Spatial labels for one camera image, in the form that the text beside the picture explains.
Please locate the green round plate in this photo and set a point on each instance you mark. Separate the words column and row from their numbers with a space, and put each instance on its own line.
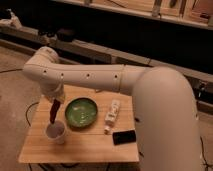
column 81, row 112

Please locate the white crumpled object on ledge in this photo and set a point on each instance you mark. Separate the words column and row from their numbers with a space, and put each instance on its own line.
column 13, row 21

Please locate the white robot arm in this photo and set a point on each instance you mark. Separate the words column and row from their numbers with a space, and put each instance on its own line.
column 164, row 105

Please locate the black smartphone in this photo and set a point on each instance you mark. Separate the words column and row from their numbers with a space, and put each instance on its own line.
column 124, row 137

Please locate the white ceramic cup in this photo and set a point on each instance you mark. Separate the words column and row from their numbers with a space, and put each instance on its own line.
column 56, row 132

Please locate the wooden table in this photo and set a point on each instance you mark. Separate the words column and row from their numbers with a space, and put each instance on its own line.
column 89, row 145

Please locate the dark object on ledge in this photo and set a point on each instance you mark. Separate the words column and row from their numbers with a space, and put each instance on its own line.
column 66, row 35

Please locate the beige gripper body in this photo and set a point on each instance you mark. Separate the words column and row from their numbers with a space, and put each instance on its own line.
column 60, row 98

